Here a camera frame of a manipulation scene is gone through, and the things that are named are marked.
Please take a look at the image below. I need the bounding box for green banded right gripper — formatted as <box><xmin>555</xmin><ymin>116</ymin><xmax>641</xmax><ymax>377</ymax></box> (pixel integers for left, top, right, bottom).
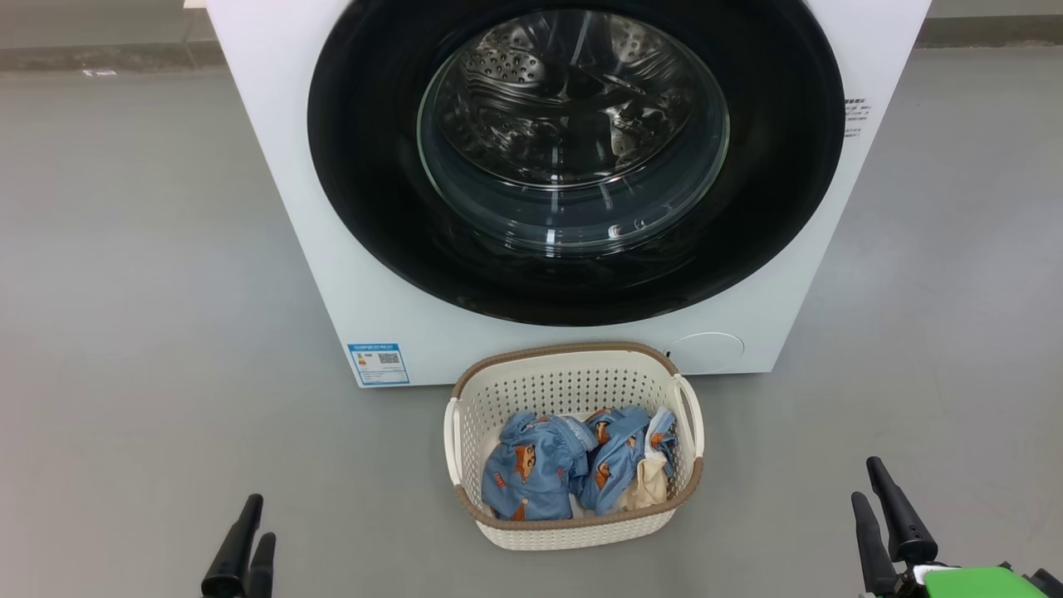
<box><xmin>851</xmin><ymin>456</ymin><xmax>1063</xmax><ymax>598</ymax></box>

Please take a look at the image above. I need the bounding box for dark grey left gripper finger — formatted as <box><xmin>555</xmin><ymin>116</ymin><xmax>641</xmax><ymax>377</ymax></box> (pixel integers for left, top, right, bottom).
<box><xmin>247</xmin><ymin>532</ymin><xmax>277</xmax><ymax>598</ymax></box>
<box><xmin>202</xmin><ymin>494</ymin><xmax>264</xmax><ymax>598</ymax></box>

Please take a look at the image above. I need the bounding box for blue garment with beige lining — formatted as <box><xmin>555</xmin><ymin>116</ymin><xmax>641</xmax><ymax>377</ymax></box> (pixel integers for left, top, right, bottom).
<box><xmin>573</xmin><ymin>405</ymin><xmax>678</xmax><ymax>517</ymax></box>

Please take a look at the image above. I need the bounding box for blue orange-print garment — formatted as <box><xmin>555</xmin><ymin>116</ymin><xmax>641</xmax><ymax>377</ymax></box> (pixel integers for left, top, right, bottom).
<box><xmin>482</xmin><ymin>412</ymin><xmax>597</xmax><ymax>522</ymax></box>

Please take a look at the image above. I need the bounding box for black round glass washer door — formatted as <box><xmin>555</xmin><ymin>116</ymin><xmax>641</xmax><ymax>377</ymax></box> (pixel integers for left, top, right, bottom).
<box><xmin>307</xmin><ymin>0</ymin><xmax>846</xmax><ymax>326</ymax></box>

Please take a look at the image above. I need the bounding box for white front-load washing machine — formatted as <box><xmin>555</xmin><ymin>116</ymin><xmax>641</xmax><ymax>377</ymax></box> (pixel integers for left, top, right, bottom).
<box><xmin>206</xmin><ymin>0</ymin><xmax>933</xmax><ymax>389</ymax></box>

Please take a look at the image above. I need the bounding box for blue energy label sticker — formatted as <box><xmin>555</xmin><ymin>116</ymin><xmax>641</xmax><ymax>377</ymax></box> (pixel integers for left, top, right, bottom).
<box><xmin>347</xmin><ymin>341</ymin><xmax>410</xmax><ymax>387</ymax></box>

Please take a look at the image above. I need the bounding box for round white filter cover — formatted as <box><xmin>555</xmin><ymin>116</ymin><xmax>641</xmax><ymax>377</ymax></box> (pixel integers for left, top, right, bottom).
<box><xmin>669</xmin><ymin>332</ymin><xmax>746</xmax><ymax>375</ymax></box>

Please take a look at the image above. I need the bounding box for cream perforated laundry basket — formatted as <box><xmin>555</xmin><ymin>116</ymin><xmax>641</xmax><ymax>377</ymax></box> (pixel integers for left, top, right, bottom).
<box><xmin>443</xmin><ymin>341</ymin><xmax>705</xmax><ymax>551</ymax></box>

